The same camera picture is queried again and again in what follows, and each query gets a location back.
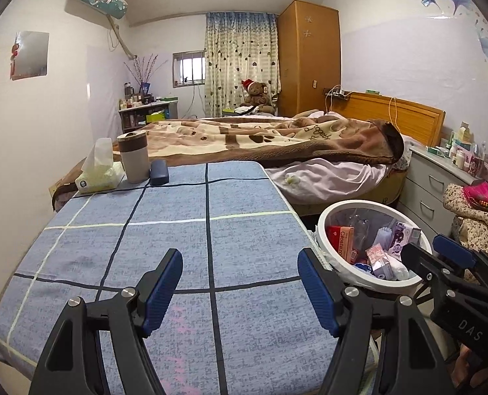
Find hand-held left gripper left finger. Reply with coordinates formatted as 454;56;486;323
29;248;184;395

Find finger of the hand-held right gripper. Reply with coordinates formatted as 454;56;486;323
400;243;464;297
432;234;488;297

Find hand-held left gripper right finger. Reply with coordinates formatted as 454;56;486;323
296;248;454;395

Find purple cardboard box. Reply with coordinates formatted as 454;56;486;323
390;221;421;253

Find small pink carton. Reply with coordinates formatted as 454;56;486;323
365;244;395;278

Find orange red cardboard box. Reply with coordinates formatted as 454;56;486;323
326;225;357;263

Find white trash bin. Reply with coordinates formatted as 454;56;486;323
316;199;431;295

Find crushed clear plastic bottle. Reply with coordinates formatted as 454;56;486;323
348;210;372;251

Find person's right hand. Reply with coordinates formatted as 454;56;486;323
451;346;475;387

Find floral quilted cloth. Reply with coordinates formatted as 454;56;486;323
443;181;488;264

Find pink striped cloth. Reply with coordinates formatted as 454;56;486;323
462;181;488;221

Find grey nightstand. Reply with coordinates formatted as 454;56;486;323
398;145;481;239

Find blue checked tablecloth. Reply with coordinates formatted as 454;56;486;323
0;160;376;395

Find group of nightstand bottles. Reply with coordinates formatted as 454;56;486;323
427;121;488;179

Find pink bedsheet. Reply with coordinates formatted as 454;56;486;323
264;157;413;206

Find dark blue glasses case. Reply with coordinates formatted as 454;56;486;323
149;159;169;186

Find yellow tissue pack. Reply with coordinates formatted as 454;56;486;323
74;137;126;195

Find beige and brown cup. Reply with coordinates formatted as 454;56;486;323
117;130;150;184

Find wooden bed headboard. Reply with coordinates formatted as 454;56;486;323
330;92;446;149

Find brown printed blanket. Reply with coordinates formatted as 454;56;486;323
52;116;405;210

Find cluttered side desk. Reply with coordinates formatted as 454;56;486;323
118;101;179;132

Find power strip with plugs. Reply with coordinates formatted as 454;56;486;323
324;86;351;101

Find brown teddy bear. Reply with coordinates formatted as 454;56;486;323
240;79;275;114

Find purple flower branches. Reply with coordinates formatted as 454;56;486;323
124;53;168;91

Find small window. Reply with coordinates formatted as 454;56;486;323
172;51;207;88

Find wooden wardrobe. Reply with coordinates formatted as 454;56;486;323
277;0;342;118

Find heart patterned curtain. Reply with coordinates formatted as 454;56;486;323
204;12;281;118

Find air conditioner pipe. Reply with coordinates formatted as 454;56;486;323
108;18;140;60

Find red hanging ornament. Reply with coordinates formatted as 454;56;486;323
9;43;20;79

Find white charging cable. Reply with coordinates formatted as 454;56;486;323
388;96;401;130

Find wall mirror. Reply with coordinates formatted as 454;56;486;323
10;31;50;81

